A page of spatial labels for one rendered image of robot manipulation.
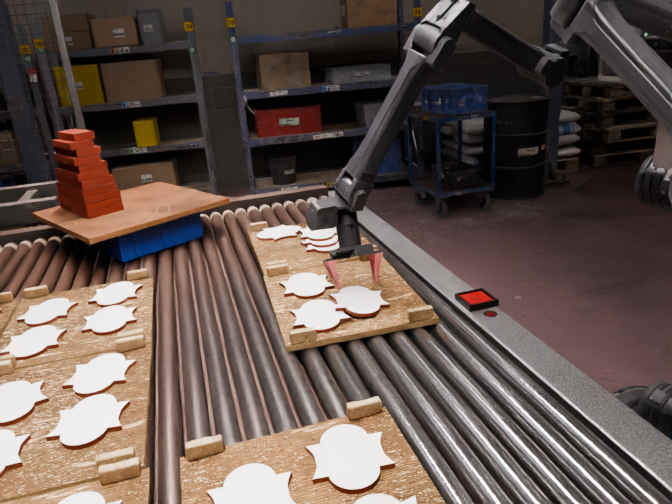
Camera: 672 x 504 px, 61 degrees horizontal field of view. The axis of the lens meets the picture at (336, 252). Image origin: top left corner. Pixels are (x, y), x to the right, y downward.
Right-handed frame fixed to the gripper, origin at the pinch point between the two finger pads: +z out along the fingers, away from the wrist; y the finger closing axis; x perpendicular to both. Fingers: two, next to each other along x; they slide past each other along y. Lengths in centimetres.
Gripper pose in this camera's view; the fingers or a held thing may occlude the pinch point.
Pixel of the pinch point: (356, 283)
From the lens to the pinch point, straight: 142.0
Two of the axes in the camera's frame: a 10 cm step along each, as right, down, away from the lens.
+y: 9.7, -1.6, 2.0
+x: -2.0, 0.5, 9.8
